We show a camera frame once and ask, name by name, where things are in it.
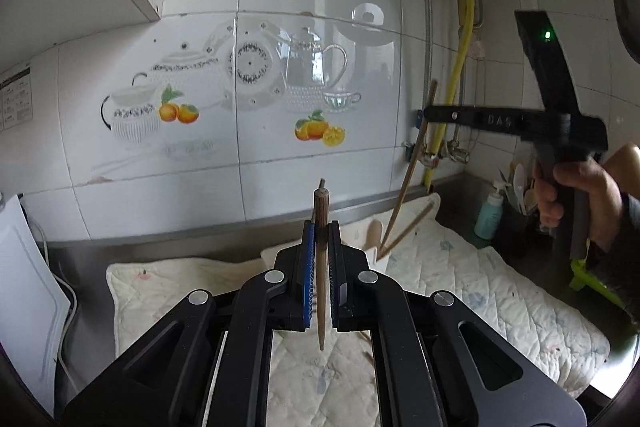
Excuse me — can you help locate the metal pipe valve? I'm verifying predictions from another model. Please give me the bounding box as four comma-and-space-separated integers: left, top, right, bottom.
441, 141, 472, 166

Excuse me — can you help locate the white quilted mat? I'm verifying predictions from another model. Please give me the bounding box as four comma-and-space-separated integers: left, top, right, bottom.
105, 192, 612, 427

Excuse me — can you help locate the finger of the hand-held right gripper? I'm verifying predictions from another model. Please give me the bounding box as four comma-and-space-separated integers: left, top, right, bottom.
413, 105, 524, 139

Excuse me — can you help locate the dark round object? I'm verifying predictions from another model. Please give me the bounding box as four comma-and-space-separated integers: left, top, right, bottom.
610, 0, 640, 70

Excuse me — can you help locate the person's right hand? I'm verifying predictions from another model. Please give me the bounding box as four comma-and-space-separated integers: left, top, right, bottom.
532, 143, 640, 254

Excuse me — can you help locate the wall label sticker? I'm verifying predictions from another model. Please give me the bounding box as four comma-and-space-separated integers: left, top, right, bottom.
0, 63, 34, 131

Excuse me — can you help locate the metal valve red handle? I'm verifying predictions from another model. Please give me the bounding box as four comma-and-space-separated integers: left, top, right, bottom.
402, 140, 442, 168

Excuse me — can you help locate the white cable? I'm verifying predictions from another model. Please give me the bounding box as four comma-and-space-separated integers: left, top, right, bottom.
26, 216, 82, 390

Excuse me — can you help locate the white rice paddle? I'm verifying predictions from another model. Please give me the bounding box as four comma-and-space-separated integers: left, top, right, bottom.
510, 163, 527, 208

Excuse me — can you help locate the dark utensil caddy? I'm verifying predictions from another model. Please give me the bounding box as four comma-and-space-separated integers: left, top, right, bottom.
504, 196, 542, 234

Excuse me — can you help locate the white flat appliance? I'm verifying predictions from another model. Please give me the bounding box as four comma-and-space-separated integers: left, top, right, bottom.
0, 194, 72, 414

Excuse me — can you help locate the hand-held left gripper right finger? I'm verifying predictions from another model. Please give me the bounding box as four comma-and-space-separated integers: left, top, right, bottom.
329, 220, 589, 427

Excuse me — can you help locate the wooden chopstick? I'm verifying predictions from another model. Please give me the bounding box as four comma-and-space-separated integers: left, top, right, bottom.
385, 203, 436, 250
313, 178, 331, 352
378, 80, 439, 259

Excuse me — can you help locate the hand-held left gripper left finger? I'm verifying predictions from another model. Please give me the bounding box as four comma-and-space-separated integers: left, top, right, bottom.
60, 220, 321, 427

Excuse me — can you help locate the yellow gas hose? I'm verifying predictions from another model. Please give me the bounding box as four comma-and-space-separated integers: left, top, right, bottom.
424, 0, 482, 188

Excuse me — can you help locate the teal soap bottle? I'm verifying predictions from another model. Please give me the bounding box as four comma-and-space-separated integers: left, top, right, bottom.
473, 180, 507, 241

